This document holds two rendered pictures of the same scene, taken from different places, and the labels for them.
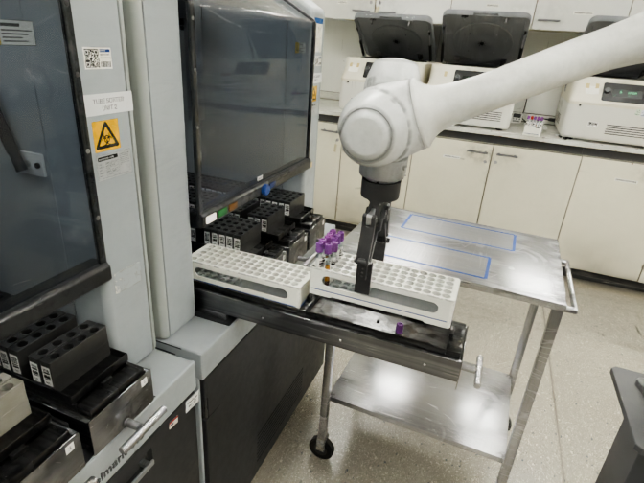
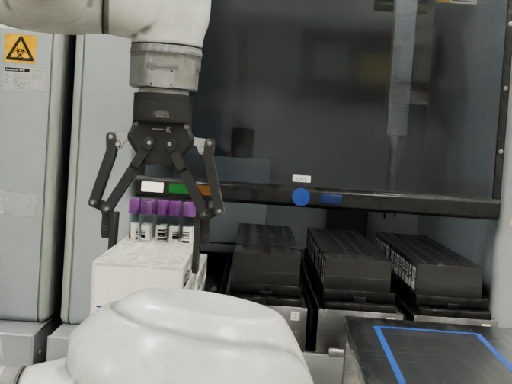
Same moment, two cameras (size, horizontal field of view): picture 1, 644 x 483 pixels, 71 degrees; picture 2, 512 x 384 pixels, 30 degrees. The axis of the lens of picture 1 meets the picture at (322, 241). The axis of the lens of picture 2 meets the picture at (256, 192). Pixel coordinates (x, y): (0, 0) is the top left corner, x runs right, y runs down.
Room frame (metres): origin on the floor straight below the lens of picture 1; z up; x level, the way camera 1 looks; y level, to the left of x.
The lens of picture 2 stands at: (0.55, -1.29, 1.07)
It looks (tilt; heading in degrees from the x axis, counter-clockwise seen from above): 3 degrees down; 70
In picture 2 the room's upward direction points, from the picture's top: 4 degrees clockwise
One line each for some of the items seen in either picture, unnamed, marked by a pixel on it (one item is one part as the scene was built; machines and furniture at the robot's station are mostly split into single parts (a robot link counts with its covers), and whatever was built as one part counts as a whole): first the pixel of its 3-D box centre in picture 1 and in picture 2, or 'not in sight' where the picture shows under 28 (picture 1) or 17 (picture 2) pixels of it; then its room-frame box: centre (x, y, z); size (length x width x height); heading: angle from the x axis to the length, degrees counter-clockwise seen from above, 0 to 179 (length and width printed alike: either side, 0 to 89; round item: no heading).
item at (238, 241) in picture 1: (247, 239); (266, 270); (1.11, 0.20, 0.85); 0.12 x 0.02 x 0.06; 161
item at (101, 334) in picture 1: (78, 356); not in sight; (0.59, 0.39, 0.85); 0.12 x 0.02 x 0.06; 161
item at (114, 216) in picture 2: (363, 277); (113, 239); (0.79, -0.09, 0.93); 0.03 x 0.01 x 0.07; 70
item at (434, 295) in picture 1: (382, 286); (150, 274); (0.83, -0.13, 0.89); 0.30 x 0.10 x 0.06; 70
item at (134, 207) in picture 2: (327, 268); (132, 239); (0.83, -0.02, 0.92); 0.02 x 0.02 x 0.11
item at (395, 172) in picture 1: (383, 163); (164, 71); (0.84, -0.10, 1.15); 0.09 x 0.09 x 0.06
